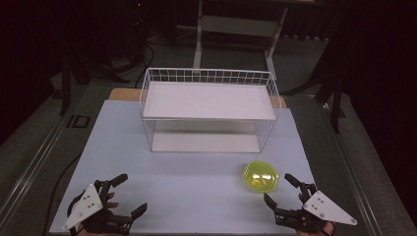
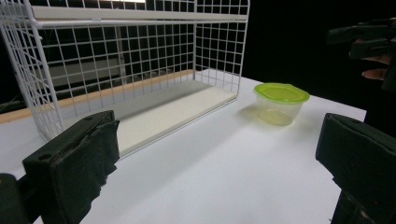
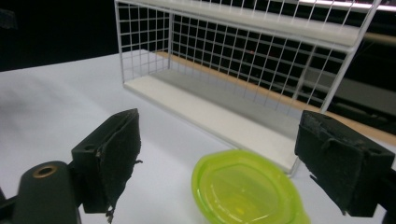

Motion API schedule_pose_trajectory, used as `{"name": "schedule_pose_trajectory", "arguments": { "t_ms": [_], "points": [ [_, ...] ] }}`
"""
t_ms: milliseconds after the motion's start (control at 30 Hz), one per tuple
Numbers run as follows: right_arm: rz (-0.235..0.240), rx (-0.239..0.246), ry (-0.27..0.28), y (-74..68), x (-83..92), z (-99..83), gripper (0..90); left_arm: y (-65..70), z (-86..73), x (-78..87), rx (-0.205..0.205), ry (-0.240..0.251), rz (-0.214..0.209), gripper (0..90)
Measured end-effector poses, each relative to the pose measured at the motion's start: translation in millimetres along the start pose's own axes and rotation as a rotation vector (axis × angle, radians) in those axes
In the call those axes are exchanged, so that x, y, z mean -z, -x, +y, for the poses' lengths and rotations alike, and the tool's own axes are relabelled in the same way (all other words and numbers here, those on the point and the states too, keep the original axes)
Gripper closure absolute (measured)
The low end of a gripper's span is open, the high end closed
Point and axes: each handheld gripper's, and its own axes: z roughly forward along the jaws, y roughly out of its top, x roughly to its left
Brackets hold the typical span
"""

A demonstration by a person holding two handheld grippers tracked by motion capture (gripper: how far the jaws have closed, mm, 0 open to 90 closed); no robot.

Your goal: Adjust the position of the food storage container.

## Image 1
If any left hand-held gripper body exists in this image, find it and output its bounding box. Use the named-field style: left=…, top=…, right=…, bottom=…
left=61, top=178, right=135, bottom=236

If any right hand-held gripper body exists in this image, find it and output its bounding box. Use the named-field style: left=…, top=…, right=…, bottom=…
left=274, top=182, right=359, bottom=235

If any yellow-green plastic bowl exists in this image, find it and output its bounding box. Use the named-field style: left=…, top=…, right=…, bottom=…
left=242, top=159, right=280, bottom=195

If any white wire shelf rack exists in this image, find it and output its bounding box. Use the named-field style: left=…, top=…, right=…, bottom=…
left=139, top=67, right=283, bottom=154

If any person's left hand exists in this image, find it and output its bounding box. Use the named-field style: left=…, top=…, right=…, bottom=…
left=76, top=192, right=120, bottom=236

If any person's right hand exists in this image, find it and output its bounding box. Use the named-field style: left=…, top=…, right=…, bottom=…
left=295, top=193, right=336, bottom=236

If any pale blue table sheet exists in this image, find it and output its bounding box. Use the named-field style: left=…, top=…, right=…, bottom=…
left=48, top=99, right=317, bottom=236

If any black floor socket plate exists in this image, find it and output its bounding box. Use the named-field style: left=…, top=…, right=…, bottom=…
left=66, top=114, right=91, bottom=129

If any black stand leg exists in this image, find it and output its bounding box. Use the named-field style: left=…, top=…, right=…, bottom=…
left=58, top=53, right=73, bottom=116
left=329, top=73, right=346, bottom=134

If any thin black cable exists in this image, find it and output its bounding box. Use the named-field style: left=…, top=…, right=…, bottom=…
left=41, top=152, right=83, bottom=236

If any metal floor rail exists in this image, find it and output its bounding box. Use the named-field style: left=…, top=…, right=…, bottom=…
left=318, top=100, right=386, bottom=236
left=0, top=111, right=77, bottom=224

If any black cable bundle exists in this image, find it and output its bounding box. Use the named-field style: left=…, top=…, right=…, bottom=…
left=107, top=6, right=156, bottom=89

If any white metal desk frame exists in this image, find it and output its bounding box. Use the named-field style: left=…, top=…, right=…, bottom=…
left=192, top=0, right=290, bottom=81

